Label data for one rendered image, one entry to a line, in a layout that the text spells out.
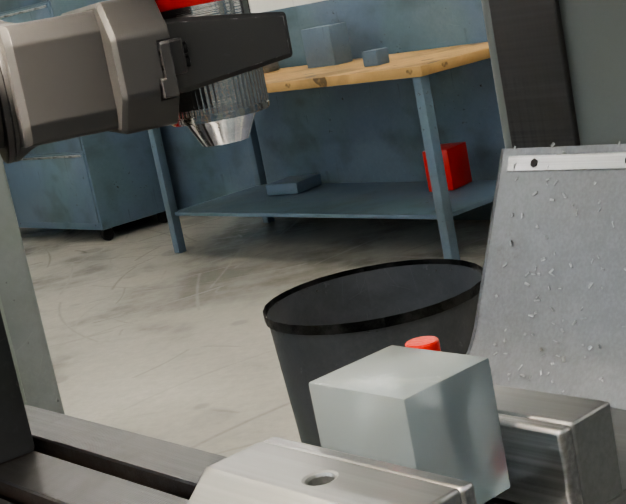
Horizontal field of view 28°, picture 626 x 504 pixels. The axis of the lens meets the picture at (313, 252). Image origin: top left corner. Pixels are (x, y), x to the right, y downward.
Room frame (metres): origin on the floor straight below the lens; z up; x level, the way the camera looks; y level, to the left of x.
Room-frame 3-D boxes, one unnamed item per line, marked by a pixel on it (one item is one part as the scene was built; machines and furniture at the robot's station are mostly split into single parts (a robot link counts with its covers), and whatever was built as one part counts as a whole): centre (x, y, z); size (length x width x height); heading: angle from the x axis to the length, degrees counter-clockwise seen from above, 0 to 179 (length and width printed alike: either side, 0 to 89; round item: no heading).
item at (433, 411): (0.51, -0.03, 1.06); 0.06 x 0.05 x 0.06; 39
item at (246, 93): (0.58, 0.03, 1.23); 0.05 x 0.05 x 0.05
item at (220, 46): (0.55, 0.02, 1.24); 0.06 x 0.02 x 0.03; 109
